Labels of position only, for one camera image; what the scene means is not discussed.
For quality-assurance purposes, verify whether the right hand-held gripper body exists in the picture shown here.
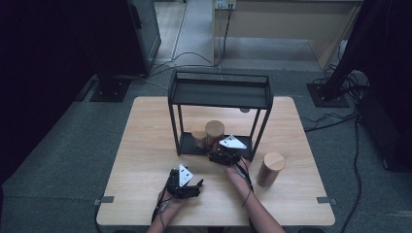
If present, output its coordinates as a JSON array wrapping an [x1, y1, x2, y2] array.
[[213, 134, 248, 167]]

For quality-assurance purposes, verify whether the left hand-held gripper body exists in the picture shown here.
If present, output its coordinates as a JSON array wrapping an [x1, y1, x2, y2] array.
[[164, 163, 202, 200]]

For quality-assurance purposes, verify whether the short glass jar wooden lid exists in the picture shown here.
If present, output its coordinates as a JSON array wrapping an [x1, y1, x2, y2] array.
[[191, 129, 208, 150]]

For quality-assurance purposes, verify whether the wooden cylinder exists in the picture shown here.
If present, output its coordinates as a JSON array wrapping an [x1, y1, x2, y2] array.
[[204, 119, 225, 153]]

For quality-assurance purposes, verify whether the wooden cylinder cup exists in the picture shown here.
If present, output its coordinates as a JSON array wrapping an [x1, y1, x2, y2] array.
[[256, 151, 287, 188]]

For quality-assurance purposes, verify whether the black metal rack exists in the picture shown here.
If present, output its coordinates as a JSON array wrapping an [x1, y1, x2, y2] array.
[[167, 69, 275, 162]]

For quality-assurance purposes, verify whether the person's left hand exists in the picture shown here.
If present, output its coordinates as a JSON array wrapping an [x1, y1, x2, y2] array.
[[156, 188, 195, 212]]

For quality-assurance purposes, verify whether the person's right hand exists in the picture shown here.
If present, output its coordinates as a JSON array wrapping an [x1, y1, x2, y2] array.
[[224, 158, 253, 192]]

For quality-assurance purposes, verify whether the grey tape strip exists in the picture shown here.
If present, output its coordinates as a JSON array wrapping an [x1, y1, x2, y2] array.
[[93, 195, 116, 207], [316, 196, 338, 206]]

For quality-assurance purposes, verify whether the black stand base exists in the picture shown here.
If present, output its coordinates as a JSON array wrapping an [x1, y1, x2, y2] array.
[[306, 82, 351, 109], [89, 77, 132, 104]]

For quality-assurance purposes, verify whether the light wooden desk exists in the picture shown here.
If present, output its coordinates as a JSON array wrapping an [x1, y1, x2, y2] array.
[[212, 0, 363, 71]]

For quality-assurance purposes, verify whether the dark grey cabinet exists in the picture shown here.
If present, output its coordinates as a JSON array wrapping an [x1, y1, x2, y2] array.
[[125, 0, 162, 77]]

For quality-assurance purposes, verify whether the white power strip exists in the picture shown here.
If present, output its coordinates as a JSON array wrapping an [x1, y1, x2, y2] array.
[[215, 0, 237, 10]]

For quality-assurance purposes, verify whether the black curtain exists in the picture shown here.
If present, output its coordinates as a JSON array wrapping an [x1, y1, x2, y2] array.
[[0, 0, 130, 183]]

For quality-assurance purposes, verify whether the left hand-held gripper cable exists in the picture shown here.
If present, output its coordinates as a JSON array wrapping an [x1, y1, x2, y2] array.
[[151, 188, 170, 225]]

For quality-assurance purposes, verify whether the hand-held gripper cable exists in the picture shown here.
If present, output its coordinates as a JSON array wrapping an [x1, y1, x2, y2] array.
[[234, 161, 256, 208], [151, 188, 170, 225]]

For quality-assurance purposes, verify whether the right hand-held gripper cable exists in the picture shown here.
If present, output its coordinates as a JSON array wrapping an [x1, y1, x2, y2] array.
[[234, 161, 256, 208]]

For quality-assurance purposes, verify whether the long black floor cable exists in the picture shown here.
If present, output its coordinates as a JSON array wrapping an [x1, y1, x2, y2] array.
[[339, 116, 362, 233]]

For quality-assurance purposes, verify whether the bundle of black cables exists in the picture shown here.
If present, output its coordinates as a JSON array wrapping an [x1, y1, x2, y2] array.
[[312, 62, 370, 102]]

